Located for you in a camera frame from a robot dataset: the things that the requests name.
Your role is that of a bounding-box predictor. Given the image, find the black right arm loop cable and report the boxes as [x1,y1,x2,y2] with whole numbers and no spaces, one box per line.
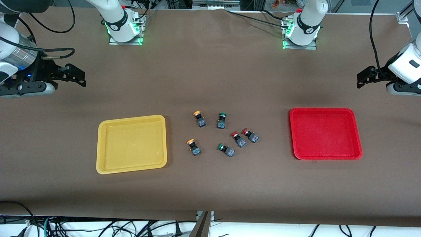
[28,0,77,34]

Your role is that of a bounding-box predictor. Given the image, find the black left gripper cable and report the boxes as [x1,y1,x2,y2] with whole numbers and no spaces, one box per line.
[369,0,396,80]

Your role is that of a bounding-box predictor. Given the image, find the yellow push button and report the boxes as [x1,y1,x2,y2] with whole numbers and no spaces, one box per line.
[193,111,207,128]
[186,139,202,156]

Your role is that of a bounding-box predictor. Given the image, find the brown table leg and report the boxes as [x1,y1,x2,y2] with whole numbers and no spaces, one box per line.
[189,211,213,237]

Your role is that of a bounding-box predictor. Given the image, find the green push button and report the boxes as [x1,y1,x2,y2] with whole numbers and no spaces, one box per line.
[217,143,235,158]
[216,112,228,130]

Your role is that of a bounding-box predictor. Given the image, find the brown table mat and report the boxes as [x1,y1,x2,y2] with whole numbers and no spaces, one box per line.
[0,7,421,227]

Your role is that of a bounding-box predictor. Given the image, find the aluminium frame profile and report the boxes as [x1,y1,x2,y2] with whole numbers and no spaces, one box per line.
[192,0,241,11]

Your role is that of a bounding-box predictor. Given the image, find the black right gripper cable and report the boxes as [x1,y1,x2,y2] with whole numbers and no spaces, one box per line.
[0,36,76,60]

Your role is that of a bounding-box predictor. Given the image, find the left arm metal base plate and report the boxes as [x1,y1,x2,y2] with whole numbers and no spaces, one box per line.
[282,16,318,50]

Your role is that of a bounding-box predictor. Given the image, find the black curved floor cable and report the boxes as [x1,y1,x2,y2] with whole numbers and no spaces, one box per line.
[0,200,37,231]

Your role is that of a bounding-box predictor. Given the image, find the aluminium corner profile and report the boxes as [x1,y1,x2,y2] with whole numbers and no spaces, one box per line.
[396,0,421,24]

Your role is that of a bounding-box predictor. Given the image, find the black cable on mat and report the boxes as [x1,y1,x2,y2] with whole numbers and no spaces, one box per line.
[226,9,290,27]

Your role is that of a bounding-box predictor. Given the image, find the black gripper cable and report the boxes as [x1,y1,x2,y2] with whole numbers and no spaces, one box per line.
[0,36,76,60]
[369,0,396,80]

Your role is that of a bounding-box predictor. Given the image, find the red push button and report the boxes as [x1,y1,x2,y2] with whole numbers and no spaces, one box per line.
[231,131,247,148]
[242,128,259,144]

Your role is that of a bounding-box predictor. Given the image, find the orange background objects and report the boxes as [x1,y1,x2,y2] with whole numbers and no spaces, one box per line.
[271,0,297,8]

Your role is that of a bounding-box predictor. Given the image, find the teal cable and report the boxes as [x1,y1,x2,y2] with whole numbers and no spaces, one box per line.
[43,216,54,237]

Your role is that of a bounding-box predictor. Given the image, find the red plastic tray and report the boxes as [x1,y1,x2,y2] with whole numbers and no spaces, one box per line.
[289,108,363,161]

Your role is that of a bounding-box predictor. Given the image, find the yellow plastic tray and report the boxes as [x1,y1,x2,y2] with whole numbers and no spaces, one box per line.
[96,115,168,175]

